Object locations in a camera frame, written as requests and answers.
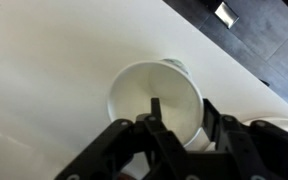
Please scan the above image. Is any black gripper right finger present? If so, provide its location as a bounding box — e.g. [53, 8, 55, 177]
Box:
[202, 99, 278, 180]

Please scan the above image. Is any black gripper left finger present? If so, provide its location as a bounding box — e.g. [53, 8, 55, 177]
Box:
[135, 98, 198, 180]

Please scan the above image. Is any patterned paper cup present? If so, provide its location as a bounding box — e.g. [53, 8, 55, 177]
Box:
[107, 58, 204, 146]

